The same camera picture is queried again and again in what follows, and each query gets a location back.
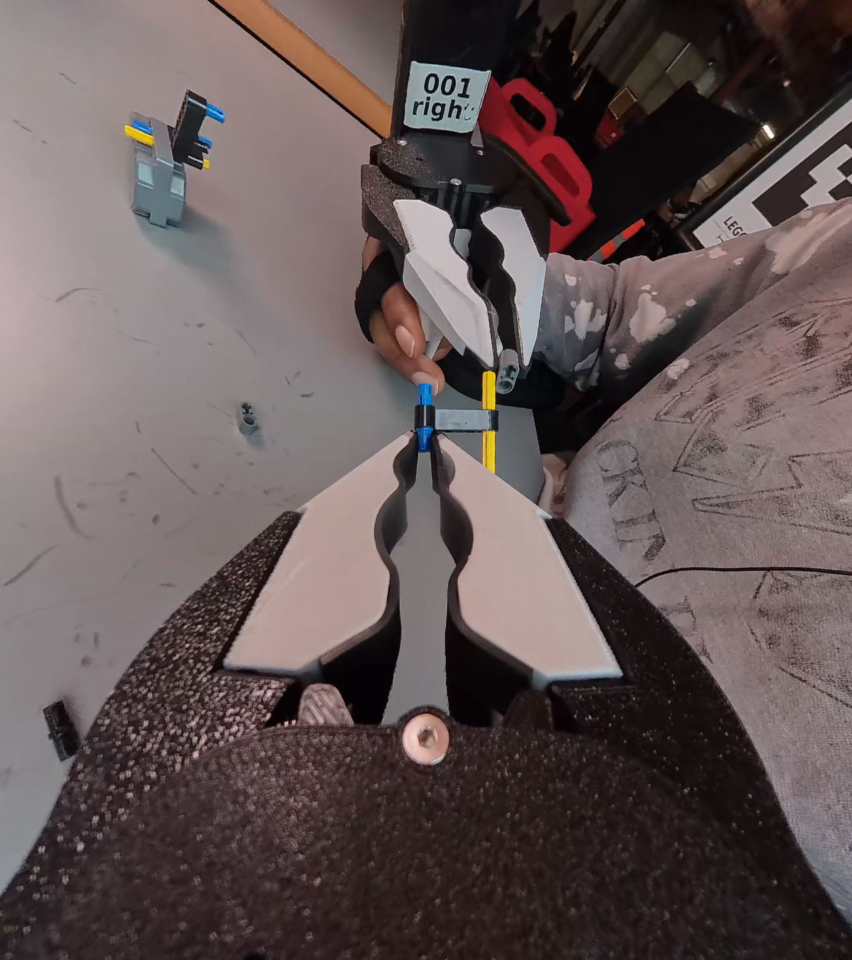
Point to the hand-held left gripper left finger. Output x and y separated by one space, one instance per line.
321 585

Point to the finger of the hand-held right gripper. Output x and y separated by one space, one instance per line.
527 285
441 285

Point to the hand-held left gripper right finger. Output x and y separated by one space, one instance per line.
531 592

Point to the small grey connector piece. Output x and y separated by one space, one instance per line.
249 424
508 380

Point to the blue black yellow axle assembly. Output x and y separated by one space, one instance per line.
463 421

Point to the person's right forearm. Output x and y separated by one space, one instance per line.
658 315

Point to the person's right hand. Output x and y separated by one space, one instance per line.
392 315

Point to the red plastic canister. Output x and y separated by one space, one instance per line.
557 172

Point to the small black beam piece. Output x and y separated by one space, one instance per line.
62 731

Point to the grey block brick assembly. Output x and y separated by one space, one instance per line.
159 176

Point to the framed black white marker poster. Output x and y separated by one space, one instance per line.
846 150

